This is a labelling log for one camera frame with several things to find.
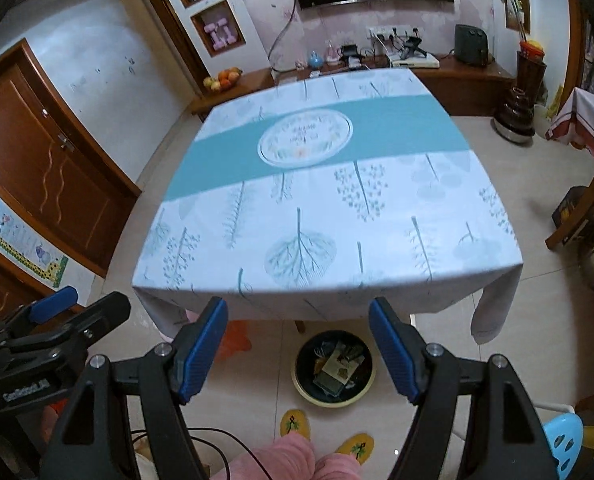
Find black TV cable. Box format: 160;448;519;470
267;0;301;74

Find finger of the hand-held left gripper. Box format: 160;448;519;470
0;286;80;336
7;292;132;356

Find wooden TV cabinet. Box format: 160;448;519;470
191;55;516;116

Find black boxy appliance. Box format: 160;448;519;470
454;24;490;66

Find white set-top box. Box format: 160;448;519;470
391;52;441;70

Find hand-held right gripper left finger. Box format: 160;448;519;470
39;296;230;480

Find blue plastic stool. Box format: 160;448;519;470
544;412;583;480

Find brown floor vase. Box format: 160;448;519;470
516;40;548;94

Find fruit bowl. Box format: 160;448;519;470
203;67;243;93

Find dark cardboard box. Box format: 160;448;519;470
552;186;591;241

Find person's pink trousers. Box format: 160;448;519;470
212;434;378;480

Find wall poster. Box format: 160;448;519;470
0;170;70;289

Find table with pink cloth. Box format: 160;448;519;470
544;87;594;251

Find black pot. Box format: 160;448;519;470
492;87;537;144

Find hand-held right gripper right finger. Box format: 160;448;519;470
368;297;560;480

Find white power strip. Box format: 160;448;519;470
367;24;413;37

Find brown wooden door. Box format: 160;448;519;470
0;37;143;281

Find yellow slipper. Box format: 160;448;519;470
338;432;377;463
280;408;312;444

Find black bin with yellow rim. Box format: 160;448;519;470
291;329;378;408

